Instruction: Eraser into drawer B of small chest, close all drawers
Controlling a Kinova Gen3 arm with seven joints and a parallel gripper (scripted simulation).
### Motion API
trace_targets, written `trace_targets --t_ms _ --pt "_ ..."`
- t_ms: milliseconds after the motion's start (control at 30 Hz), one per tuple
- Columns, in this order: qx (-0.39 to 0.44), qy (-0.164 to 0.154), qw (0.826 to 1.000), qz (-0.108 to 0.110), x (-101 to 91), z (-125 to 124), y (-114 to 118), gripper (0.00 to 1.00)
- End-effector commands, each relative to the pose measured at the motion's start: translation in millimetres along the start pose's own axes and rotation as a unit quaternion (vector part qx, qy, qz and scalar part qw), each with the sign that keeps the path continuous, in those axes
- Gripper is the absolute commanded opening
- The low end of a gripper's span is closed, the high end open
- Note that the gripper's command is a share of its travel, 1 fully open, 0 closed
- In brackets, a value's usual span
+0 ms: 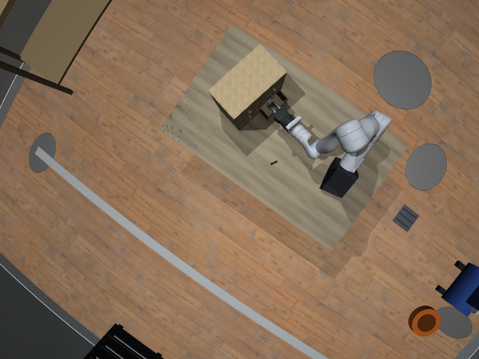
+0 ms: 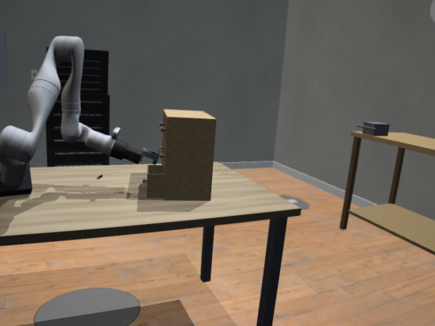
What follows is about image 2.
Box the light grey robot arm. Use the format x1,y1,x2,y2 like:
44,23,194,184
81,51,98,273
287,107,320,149
0,36,104,186

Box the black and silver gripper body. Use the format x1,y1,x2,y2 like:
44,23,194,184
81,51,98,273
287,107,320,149
98,127,142,164

